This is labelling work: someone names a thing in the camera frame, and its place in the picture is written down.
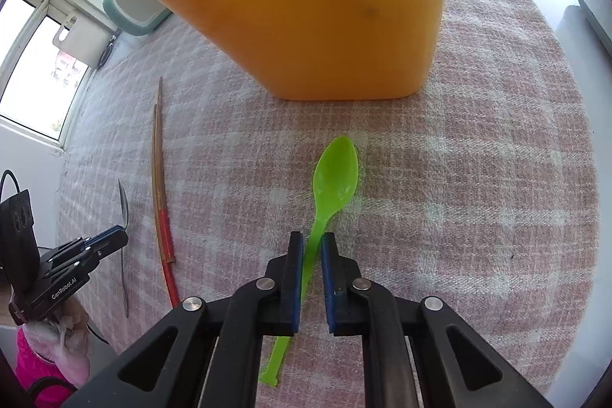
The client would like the green plastic spoon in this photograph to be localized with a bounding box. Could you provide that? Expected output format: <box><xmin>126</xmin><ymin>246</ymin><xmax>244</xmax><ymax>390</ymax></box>
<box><xmin>258</xmin><ymin>135</ymin><xmax>359</xmax><ymax>388</ymax></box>

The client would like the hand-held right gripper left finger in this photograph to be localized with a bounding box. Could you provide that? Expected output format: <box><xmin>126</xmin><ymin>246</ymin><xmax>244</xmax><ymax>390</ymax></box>
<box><xmin>60</xmin><ymin>231</ymin><xmax>305</xmax><ymax>408</ymax></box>

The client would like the white floral slow cooker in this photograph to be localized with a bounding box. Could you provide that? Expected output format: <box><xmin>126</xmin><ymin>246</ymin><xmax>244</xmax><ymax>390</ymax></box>
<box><xmin>573</xmin><ymin>0</ymin><xmax>612</xmax><ymax>43</ymax></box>

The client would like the metal spoon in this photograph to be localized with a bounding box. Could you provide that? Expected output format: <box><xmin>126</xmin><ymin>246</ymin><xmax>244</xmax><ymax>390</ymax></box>
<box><xmin>117</xmin><ymin>179</ymin><xmax>131</xmax><ymax>318</ymax></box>

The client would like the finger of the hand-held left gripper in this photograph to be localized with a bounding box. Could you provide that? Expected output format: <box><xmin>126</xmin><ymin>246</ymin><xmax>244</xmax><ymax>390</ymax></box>
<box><xmin>41</xmin><ymin>225</ymin><xmax>130</xmax><ymax>282</ymax></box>

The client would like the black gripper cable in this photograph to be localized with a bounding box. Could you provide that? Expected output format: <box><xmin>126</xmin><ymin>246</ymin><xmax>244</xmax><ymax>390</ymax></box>
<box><xmin>0</xmin><ymin>169</ymin><xmax>22</xmax><ymax>201</ymax></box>

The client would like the person's left forearm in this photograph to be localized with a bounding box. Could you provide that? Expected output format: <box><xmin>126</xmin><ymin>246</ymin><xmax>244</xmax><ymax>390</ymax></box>
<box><xmin>10</xmin><ymin>298</ymin><xmax>91</xmax><ymax>408</ymax></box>

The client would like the blue and white cooker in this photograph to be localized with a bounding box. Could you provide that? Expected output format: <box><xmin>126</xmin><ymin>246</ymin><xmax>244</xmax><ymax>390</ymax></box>
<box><xmin>103</xmin><ymin>0</ymin><xmax>173</xmax><ymax>37</ymax></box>

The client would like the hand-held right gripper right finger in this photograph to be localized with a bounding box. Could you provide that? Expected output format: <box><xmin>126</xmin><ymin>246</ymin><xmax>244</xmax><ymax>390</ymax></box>
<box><xmin>320</xmin><ymin>232</ymin><xmax>558</xmax><ymax>408</ymax></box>

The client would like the white plastic board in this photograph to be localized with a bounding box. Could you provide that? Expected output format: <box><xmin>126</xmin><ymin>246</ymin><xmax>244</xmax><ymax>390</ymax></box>
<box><xmin>52</xmin><ymin>13</ymin><xmax>116</xmax><ymax>67</ymax></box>

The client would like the pink plaid table cloth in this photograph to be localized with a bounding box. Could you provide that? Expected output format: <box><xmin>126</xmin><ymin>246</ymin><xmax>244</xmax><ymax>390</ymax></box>
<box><xmin>55</xmin><ymin>0</ymin><xmax>601</xmax><ymax>408</ymax></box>

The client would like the yellow plastic container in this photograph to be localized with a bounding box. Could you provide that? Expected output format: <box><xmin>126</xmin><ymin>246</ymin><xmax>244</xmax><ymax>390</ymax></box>
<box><xmin>114</xmin><ymin>0</ymin><xmax>452</xmax><ymax>101</ymax></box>

